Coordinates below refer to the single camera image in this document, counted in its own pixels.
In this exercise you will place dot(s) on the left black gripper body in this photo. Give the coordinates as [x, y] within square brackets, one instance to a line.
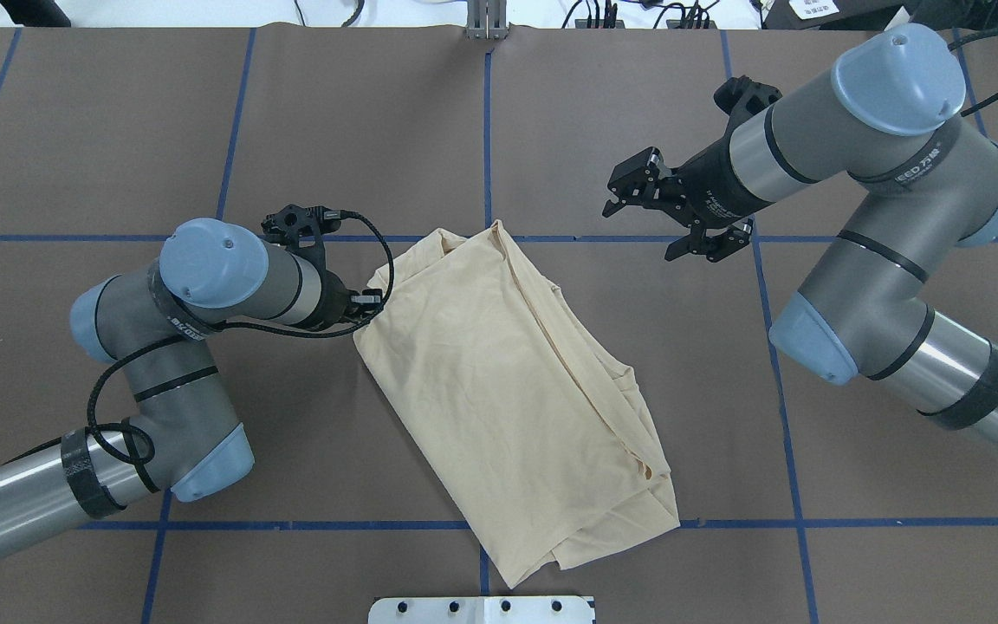
[334, 302]

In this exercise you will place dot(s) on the aluminium frame post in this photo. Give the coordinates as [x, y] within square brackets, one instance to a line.
[486, 20]

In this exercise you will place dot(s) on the beige long sleeve shirt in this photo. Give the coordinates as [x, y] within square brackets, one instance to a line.
[542, 439]

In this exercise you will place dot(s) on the white pedestal column base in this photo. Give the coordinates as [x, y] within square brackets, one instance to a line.
[484, 609]

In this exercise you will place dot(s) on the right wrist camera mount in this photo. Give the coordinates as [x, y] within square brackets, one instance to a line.
[742, 98]

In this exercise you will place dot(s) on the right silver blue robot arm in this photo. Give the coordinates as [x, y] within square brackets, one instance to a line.
[888, 113]

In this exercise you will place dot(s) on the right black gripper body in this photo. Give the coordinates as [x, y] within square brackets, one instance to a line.
[711, 192]

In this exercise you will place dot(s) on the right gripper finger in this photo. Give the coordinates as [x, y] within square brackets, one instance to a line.
[635, 182]
[712, 248]

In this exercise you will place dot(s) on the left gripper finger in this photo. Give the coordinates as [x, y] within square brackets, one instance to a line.
[367, 302]

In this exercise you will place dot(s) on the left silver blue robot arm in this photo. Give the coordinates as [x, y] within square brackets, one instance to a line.
[159, 417]

